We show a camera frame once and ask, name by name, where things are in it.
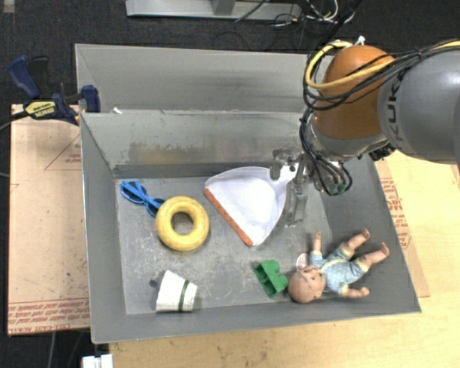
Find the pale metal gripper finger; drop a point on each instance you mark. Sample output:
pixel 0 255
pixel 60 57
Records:
pixel 276 167
pixel 297 205

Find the white dustpan with orange edge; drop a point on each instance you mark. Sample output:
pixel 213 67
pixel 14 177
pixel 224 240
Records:
pixel 249 201

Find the green toy block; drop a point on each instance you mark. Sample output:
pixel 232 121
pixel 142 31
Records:
pixel 272 278

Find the baby doll in blue clothes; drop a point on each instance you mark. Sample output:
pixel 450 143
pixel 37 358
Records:
pixel 341 270

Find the grey metal bin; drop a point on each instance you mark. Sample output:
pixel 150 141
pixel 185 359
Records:
pixel 222 282

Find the white cup with green stripe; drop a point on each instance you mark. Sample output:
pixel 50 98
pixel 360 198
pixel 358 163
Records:
pixel 174 293

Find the brown cardboard board red print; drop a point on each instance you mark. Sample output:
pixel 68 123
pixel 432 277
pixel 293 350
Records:
pixel 42 224

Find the black cylinder on white bracket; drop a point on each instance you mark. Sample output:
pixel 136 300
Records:
pixel 381 153

